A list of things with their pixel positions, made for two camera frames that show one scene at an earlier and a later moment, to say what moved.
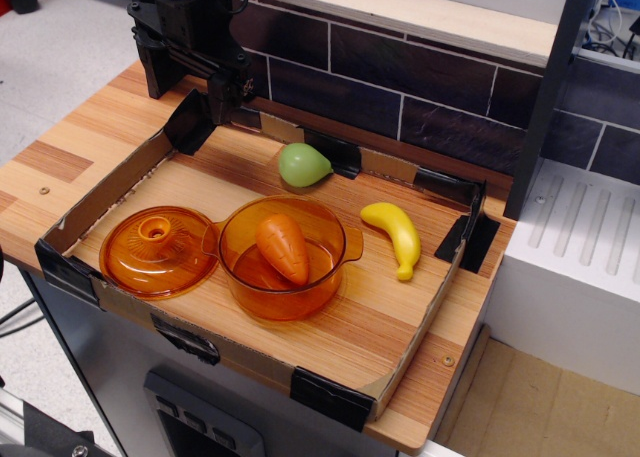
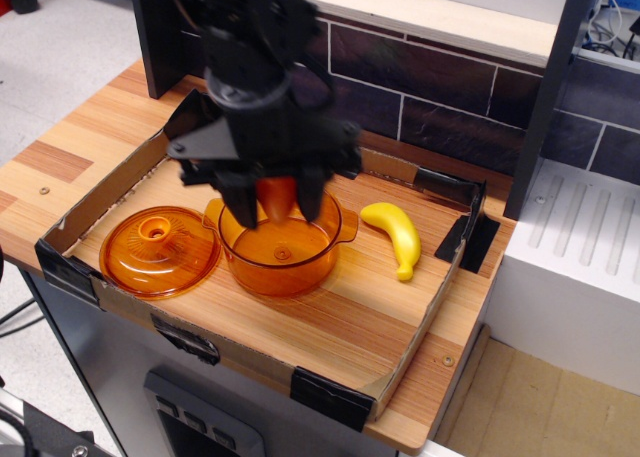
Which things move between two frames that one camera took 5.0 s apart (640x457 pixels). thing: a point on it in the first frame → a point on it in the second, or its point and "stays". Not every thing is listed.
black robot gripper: [193, 16] → [265, 119]
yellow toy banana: [402, 231] stays
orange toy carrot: [283, 240] → [277, 194]
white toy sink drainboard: [568, 290] stays
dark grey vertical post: [534, 136] stays
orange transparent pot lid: [157, 253] stays
